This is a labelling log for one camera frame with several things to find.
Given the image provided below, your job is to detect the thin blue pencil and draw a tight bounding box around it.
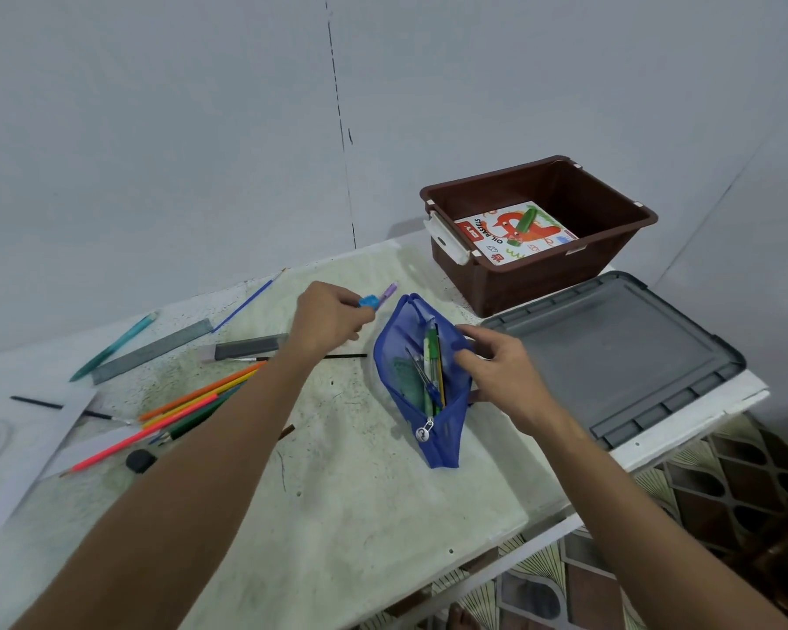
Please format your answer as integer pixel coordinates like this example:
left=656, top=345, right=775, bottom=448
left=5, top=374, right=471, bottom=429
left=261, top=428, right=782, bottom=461
left=211, top=268, right=287, bottom=334

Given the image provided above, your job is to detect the green pen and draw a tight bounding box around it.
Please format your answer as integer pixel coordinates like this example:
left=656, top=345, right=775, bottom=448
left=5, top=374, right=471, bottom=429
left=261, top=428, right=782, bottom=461
left=424, top=320, right=443, bottom=418

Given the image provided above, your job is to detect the grey plastic bin lid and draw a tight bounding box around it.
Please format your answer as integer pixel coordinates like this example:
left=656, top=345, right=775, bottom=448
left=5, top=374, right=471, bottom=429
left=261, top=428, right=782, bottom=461
left=479, top=270, right=747, bottom=451

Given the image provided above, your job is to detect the pink coloured pencil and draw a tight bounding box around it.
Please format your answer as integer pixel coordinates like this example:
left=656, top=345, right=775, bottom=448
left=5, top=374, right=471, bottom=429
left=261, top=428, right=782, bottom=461
left=58, top=425, right=166, bottom=478

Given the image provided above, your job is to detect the brown plastic storage bin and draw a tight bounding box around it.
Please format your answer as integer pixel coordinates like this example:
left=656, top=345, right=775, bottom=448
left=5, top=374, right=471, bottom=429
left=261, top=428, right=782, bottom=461
left=419, top=155, right=659, bottom=319

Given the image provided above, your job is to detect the person's right forearm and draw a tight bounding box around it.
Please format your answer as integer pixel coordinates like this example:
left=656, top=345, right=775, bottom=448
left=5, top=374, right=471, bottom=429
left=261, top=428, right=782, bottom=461
left=528, top=410, right=788, bottom=630

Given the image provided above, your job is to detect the blue mesh pencil pouch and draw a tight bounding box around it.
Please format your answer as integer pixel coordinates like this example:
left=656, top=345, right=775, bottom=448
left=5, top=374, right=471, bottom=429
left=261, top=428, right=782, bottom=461
left=373, top=293, right=478, bottom=469

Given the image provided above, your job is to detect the person's left hand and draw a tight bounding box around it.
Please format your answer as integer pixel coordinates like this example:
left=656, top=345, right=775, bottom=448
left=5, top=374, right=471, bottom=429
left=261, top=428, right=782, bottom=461
left=286, top=281, right=378, bottom=371

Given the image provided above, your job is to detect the person's right hand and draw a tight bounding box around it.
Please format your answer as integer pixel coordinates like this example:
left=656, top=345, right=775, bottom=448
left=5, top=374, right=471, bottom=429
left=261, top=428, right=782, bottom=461
left=452, top=324, right=567, bottom=440

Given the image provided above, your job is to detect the orange coloured pencil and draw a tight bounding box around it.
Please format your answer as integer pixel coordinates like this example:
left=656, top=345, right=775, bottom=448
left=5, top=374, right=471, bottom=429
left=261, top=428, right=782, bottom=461
left=137, top=361, right=267, bottom=422

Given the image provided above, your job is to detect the white paper sheet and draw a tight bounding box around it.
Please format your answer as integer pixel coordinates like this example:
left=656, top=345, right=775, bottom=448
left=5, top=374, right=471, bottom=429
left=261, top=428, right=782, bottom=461
left=0, top=381, right=101, bottom=533

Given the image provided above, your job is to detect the steel ruler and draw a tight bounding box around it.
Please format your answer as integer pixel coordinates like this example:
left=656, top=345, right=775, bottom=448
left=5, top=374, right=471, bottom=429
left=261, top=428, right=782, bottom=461
left=91, top=318, right=215, bottom=386

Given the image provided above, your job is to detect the thin black pencil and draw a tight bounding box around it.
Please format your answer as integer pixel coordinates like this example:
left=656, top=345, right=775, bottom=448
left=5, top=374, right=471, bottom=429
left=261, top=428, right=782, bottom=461
left=232, top=352, right=369, bottom=362

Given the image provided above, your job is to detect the teal pen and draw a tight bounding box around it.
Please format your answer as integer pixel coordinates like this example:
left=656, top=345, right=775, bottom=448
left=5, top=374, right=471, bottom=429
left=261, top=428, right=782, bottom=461
left=69, top=311, right=161, bottom=384

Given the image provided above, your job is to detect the blue ballpoint pen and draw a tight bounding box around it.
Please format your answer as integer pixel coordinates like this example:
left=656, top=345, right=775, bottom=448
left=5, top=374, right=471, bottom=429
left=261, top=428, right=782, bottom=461
left=405, top=346, right=443, bottom=409

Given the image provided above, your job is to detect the yellow pencil with dark stripe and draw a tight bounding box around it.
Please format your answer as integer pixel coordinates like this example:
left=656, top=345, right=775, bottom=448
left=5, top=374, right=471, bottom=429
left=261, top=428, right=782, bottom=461
left=435, top=324, right=448, bottom=409

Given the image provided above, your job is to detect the green coloured pencil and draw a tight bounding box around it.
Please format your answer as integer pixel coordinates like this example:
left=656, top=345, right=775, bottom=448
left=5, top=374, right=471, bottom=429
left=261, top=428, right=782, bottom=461
left=150, top=385, right=243, bottom=447

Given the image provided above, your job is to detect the person's left forearm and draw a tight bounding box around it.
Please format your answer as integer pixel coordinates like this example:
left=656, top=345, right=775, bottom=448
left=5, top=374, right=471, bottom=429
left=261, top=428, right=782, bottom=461
left=10, top=347, right=324, bottom=630

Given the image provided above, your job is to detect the purple pen with blue grip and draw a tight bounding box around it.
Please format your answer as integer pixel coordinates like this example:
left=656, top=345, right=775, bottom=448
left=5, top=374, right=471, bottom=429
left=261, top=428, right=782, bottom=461
left=359, top=282, right=399, bottom=312

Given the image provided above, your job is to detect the black pen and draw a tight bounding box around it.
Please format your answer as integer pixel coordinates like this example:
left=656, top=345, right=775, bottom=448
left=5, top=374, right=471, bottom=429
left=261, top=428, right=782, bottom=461
left=9, top=395, right=135, bottom=426

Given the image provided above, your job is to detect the green plastic ruler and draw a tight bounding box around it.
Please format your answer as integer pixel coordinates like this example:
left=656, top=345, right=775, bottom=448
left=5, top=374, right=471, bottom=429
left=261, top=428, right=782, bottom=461
left=392, top=357, right=428, bottom=405

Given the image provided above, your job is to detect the yellow coloured pencil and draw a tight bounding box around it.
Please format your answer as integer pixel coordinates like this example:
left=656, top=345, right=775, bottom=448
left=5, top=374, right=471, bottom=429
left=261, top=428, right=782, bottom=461
left=142, top=369, right=259, bottom=430

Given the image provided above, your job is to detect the white crayon box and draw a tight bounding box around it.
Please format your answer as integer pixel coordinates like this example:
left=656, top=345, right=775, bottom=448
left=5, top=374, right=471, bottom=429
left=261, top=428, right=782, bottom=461
left=454, top=201, right=579, bottom=266

